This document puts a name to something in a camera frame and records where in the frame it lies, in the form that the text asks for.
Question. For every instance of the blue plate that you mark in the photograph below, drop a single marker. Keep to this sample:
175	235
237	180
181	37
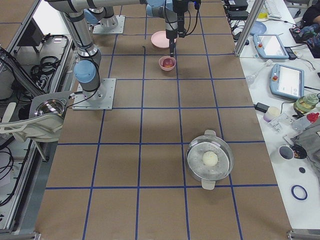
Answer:
258	28

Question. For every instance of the metal dome lamp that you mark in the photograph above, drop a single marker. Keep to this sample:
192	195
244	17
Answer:
50	106

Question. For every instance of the white mug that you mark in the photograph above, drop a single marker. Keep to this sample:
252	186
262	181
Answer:
282	154

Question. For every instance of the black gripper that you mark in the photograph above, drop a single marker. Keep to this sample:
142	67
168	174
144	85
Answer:
170	27
180	7

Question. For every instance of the near blue teach pendant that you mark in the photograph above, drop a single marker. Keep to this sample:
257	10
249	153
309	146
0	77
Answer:
287	81

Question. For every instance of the white chair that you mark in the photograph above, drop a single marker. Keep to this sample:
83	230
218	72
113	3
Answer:
45	128

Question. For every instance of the red apple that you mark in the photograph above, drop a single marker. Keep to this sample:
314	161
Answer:
168	63

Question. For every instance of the pink plate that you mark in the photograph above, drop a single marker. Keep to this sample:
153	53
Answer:
160	40

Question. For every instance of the pink bowl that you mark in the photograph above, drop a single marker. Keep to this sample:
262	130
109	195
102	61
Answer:
161	60

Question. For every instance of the blue teach pendant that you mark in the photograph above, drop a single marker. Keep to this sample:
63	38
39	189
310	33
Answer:
287	81
269	46

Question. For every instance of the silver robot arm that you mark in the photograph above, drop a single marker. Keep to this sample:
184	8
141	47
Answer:
172	11
78	14

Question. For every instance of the white steamed bun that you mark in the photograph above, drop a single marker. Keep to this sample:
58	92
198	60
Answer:
210	158

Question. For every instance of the glass steamer pot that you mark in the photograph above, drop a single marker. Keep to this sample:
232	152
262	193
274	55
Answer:
208	176

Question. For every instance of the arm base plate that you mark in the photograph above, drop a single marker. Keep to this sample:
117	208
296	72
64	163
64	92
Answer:
110	26
102	100

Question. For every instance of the aluminium frame post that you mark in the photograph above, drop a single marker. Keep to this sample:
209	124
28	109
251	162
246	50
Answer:
252	17

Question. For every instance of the far blue teach pendant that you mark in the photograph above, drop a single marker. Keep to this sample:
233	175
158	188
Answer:
269	46

